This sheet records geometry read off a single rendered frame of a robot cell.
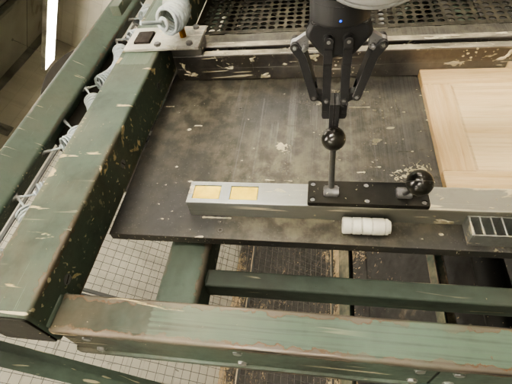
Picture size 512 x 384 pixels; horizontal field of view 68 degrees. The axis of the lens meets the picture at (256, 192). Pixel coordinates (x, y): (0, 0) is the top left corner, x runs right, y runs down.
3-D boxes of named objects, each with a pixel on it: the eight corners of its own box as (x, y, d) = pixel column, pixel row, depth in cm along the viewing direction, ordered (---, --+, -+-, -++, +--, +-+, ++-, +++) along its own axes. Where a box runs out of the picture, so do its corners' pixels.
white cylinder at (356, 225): (341, 237, 66) (389, 239, 65) (342, 227, 64) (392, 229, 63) (341, 222, 68) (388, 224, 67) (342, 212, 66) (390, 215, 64)
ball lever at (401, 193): (414, 206, 65) (438, 194, 52) (390, 205, 65) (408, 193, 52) (414, 184, 65) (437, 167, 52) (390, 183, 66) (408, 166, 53)
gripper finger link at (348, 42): (341, 21, 51) (353, 20, 50) (339, 91, 59) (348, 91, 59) (342, 37, 48) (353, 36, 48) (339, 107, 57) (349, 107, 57)
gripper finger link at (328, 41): (335, 38, 48) (324, 38, 49) (329, 107, 57) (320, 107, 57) (335, 22, 51) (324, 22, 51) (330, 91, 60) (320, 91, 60)
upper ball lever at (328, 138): (342, 203, 65) (347, 133, 57) (319, 203, 66) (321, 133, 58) (341, 190, 68) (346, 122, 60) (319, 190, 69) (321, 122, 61)
